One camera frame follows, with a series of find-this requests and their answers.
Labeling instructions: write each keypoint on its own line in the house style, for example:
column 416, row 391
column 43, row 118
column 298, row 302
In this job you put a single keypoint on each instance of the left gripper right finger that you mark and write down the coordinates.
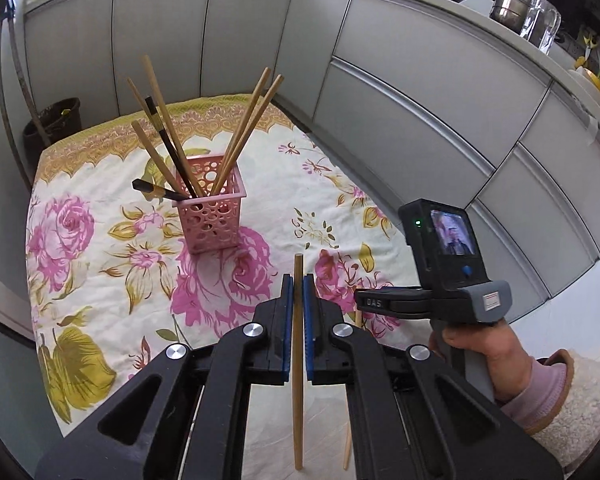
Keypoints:
column 411, row 415

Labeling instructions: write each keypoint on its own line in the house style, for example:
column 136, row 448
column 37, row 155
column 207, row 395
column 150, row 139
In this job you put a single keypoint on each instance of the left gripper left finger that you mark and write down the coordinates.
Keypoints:
column 184, row 415

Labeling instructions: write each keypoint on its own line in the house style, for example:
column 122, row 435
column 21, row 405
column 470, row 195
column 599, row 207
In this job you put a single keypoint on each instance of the bamboo chopstick bottom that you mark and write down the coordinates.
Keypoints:
column 297, row 380

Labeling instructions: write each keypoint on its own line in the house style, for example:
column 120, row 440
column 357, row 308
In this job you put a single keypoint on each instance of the black chopstick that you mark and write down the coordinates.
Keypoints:
column 178, row 166
column 155, row 191

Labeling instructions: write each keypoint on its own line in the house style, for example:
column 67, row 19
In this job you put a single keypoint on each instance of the long bamboo chopstick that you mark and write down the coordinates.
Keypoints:
column 154, row 120
column 168, row 122

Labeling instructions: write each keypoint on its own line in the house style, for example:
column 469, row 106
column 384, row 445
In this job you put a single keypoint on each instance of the right forearm pink sleeve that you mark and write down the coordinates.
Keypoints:
column 560, row 408

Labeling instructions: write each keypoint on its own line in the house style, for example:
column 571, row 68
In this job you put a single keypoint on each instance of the right hand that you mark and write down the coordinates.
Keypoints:
column 509, row 365

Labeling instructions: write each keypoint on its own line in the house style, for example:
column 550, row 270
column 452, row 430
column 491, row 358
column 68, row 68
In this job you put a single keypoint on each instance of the floral table cloth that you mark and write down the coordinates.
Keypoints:
column 111, row 282

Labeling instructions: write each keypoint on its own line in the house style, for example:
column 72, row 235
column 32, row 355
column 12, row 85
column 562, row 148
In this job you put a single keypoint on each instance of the pink perforated utensil holder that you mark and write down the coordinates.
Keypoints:
column 212, row 222

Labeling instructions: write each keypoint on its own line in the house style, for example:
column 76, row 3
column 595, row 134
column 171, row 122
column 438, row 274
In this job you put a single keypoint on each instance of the glass pitcher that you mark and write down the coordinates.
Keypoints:
column 541, row 25

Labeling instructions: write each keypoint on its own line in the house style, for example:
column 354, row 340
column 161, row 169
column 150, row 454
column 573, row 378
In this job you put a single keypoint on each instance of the steel pot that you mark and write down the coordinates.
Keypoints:
column 510, row 13

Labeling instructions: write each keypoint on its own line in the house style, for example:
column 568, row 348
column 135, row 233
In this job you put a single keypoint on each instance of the black trash bin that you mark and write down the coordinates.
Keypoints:
column 60, row 120

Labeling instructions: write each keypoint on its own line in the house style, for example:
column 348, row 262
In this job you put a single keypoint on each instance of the mop with blue clamp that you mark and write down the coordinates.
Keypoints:
column 7, row 14

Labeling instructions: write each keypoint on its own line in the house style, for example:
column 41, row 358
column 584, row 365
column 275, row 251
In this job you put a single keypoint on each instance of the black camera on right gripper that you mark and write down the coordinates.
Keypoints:
column 443, row 244

